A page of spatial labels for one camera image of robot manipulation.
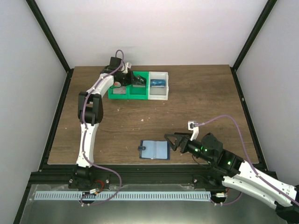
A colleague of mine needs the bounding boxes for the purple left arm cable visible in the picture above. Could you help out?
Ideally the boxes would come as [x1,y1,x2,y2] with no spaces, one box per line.
[80,49,125,164]

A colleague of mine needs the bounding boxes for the blue leather card holder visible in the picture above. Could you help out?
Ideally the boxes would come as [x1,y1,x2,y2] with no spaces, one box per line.
[138,140,170,160]

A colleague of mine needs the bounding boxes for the blue card in bin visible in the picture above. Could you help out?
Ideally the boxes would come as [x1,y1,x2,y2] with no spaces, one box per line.
[150,79,166,88]

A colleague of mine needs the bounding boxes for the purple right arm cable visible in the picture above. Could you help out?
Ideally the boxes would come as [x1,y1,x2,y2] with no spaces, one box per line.
[197,115,299,208]

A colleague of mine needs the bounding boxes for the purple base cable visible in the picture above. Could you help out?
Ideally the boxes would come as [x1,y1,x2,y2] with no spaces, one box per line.
[79,163,122,207]
[214,186,243,207]

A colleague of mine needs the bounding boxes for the middle green plastic bin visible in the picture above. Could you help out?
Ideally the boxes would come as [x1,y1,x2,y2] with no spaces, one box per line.
[128,71,149,100]

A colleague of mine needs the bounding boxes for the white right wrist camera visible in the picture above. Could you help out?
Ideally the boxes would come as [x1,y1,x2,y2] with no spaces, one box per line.
[188,121,199,141]

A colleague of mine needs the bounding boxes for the green plastic bin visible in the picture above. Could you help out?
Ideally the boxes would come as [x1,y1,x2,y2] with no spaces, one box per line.
[108,71,129,100]
[128,71,149,100]

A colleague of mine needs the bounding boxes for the light blue slotted cable duct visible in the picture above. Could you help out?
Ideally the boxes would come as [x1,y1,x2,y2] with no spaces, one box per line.
[34,191,211,202]

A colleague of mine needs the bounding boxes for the black frame post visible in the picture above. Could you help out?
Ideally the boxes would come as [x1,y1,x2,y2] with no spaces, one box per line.
[26,0,71,73]
[231,0,277,72]

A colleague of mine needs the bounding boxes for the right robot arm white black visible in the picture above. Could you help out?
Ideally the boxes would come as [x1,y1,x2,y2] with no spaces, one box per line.
[164,133,299,224]

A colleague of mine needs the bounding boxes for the left green plastic bin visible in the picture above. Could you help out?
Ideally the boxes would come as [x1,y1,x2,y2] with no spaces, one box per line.
[108,71,129,100]

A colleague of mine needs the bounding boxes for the black card in bin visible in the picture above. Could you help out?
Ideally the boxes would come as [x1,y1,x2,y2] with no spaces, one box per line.
[132,83,147,88]

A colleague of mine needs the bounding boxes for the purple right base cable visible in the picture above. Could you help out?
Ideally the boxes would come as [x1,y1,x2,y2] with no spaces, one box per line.
[214,186,243,207]

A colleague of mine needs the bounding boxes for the white plastic bin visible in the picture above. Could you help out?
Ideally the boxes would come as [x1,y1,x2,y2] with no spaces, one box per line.
[148,71,169,100]

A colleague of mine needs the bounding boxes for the left black frame post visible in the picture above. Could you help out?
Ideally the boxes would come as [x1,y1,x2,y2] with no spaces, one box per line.
[26,0,71,73]

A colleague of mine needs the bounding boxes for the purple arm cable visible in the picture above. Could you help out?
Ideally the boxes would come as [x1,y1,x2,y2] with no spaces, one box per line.
[80,49,125,164]
[197,115,299,208]

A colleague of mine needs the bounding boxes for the right black frame post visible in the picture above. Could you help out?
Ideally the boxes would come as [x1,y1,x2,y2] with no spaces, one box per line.
[231,0,277,72]

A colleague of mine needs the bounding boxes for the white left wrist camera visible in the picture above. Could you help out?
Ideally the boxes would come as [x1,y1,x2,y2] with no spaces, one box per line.
[121,62,132,74]

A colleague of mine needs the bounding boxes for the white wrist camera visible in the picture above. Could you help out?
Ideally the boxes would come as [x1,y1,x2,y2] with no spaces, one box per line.
[188,121,199,141]
[121,62,132,74]

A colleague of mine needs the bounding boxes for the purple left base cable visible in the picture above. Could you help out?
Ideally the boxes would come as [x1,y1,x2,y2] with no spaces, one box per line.
[79,163,122,207]

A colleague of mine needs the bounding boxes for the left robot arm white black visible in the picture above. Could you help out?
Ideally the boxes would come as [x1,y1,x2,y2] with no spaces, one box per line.
[76,56,147,168]

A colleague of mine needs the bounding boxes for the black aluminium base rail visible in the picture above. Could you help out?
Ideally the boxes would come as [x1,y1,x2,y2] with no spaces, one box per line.
[29,164,224,190]

